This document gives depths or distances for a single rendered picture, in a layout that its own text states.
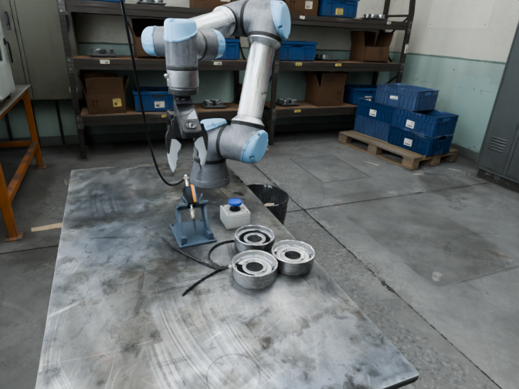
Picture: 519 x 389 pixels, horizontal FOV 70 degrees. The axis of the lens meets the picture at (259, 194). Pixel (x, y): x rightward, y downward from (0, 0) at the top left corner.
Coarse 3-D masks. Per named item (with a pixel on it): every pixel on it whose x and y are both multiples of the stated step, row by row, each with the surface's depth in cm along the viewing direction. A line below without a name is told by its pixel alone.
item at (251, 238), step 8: (240, 232) 99; (272, 232) 98; (248, 240) 98; (256, 240) 99; (264, 240) 96; (272, 240) 94; (240, 248) 93; (248, 248) 92; (256, 248) 91; (264, 248) 92
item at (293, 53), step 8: (288, 40) 466; (280, 48) 431; (288, 48) 434; (296, 48) 439; (304, 48) 442; (312, 48) 446; (280, 56) 435; (288, 56) 439; (296, 56) 443; (304, 56) 446; (312, 56) 449
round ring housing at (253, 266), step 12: (240, 252) 88; (252, 252) 89; (264, 252) 88; (252, 264) 87; (264, 264) 86; (276, 264) 84; (240, 276) 81; (252, 276) 80; (264, 276) 80; (252, 288) 82
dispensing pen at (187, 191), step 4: (184, 176) 101; (184, 180) 101; (188, 184) 100; (184, 188) 99; (188, 188) 98; (184, 192) 100; (188, 192) 98; (184, 196) 100; (188, 196) 98; (192, 196) 98; (188, 200) 97; (192, 200) 98; (188, 204) 99; (192, 204) 99; (192, 208) 99; (192, 212) 99; (192, 216) 99; (196, 232) 98
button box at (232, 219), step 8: (224, 208) 108; (232, 208) 107; (240, 208) 108; (224, 216) 107; (232, 216) 104; (240, 216) 105; (248, 216) 106; (224, 224) 108; (232, 224) 106; (240, 224) 107; (248, 224) 108
